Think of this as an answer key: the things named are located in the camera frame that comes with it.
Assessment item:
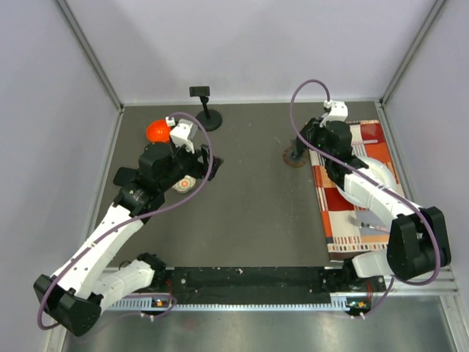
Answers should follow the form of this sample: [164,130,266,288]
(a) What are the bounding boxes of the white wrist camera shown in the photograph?
[320,100,349,127]
[170,119,198,154]

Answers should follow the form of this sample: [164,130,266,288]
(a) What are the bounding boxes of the white plate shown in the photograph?
[336,155,396,208]

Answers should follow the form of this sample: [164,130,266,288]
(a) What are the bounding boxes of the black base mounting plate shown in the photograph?
[138,266,385,305]

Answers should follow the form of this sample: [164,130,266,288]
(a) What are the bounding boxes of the grey metal phone stand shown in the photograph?
[282,146,308,168]

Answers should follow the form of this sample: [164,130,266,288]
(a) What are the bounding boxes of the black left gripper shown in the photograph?
[159,140,222,191]

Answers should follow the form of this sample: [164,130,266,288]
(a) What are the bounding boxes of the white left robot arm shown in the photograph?
[33,142,223,337]

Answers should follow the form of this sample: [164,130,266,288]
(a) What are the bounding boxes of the orange bowl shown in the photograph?
[146,120,171,143]

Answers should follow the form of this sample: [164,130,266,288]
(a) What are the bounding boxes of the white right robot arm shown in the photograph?
[293,117,451,290]

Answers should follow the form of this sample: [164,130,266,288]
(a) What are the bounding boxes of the colourful patchwork placemat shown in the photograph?
[309,120,404,261]

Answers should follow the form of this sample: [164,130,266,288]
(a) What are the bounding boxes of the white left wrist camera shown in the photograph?
[170,119,198,154]

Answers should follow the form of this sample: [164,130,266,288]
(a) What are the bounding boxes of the grey slotted cable duct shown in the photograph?
[109,296,371,312]

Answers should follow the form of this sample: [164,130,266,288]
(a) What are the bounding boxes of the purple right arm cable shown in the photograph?
[290,78,443,319]

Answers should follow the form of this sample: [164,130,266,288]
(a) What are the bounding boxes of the fork with pink handle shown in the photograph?
[347,216,388,232]

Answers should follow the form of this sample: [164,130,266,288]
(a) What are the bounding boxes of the black smartphone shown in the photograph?
[113,167,141,187]
[291,137,307,160]

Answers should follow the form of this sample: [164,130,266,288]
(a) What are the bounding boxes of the black camera stand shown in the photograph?
[189,86,223,131]

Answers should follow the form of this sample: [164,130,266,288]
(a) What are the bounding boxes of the patterned floral small bowl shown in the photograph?
[172,175,196,194]

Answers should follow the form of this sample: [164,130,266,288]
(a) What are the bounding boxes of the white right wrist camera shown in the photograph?
[320,100,349,127]

